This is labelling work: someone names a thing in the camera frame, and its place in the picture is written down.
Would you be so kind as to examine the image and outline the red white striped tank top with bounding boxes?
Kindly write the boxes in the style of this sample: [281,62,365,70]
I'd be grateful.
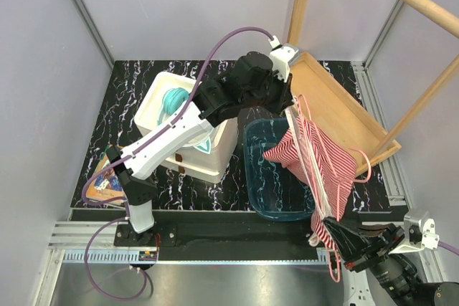
[263,116,356,252]

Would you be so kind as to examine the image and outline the wooden clothes rack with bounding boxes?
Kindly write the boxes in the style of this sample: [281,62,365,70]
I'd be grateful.
[293,0,458,175]

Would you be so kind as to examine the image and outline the white foam box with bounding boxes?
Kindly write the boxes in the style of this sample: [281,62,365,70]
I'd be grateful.
[125,72,237,183]

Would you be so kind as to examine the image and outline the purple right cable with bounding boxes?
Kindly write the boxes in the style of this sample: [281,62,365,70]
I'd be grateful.
[437,240,459,255]

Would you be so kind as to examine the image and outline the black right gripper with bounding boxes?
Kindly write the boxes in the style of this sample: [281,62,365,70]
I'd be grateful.
[326,215,427,306]

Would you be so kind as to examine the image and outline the purple cable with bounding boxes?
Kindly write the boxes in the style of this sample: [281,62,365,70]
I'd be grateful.
[437,240,459,255]
[81,26,277,302]

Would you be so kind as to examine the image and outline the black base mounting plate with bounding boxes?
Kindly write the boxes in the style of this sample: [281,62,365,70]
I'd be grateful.
[70,209,326,264]

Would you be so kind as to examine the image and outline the teal cat ear headphones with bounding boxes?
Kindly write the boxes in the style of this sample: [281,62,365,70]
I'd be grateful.
[156,87,212,154]

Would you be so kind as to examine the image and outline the teal transparent plastic bin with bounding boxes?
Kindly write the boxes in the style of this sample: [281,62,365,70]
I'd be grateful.
[242,118,314,222]

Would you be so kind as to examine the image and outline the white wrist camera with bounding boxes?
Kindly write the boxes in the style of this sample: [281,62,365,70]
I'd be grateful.
[390,209,440,254]
[269,35,301,83]

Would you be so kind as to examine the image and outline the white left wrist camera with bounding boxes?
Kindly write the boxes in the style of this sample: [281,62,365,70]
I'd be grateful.
[269,35,301,83]

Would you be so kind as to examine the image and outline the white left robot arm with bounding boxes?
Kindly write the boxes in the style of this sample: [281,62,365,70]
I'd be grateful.
[107,46,297,246]

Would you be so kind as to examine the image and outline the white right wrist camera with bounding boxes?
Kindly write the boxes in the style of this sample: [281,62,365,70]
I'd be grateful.
[390,209,440,254]

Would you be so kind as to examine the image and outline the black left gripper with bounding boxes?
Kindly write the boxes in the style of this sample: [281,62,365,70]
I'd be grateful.
[241,65,294,114]

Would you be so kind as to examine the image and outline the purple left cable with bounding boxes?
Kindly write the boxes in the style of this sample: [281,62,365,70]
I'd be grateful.
[81,26,277,302]

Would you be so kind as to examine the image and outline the colourful picture book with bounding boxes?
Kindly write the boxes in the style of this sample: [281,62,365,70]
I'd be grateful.
[86,146,125,209]

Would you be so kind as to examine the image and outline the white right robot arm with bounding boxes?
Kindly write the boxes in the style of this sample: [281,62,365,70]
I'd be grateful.
[323,217,458,305]

